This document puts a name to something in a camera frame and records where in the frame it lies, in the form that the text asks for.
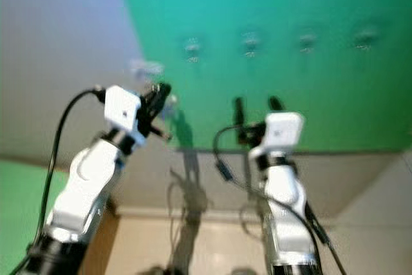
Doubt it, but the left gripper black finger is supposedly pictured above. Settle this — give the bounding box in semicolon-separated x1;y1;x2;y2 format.
140;81;173;121

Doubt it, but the crumpled clear plastic tape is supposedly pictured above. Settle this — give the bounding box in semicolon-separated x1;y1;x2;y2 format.
130;60;164;77

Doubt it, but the brown cardboard box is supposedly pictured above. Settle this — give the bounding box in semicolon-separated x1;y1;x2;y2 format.
87;201;123;275

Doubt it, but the green table sheet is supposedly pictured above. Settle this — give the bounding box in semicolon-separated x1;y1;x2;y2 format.
0;159;53;275

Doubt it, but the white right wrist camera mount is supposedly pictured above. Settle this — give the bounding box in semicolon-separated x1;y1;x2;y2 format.
250;111;305;160

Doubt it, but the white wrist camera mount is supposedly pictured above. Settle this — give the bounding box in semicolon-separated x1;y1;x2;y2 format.
104;85;142;135
250;111;305;160

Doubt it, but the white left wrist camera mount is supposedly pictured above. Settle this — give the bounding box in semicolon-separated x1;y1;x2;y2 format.
104;85;142;135

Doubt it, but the clear adhesive wall hook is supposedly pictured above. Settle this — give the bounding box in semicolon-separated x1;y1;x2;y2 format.
298;29;319;53
241;32;262;57
354;25;380;50
183;37;202;60

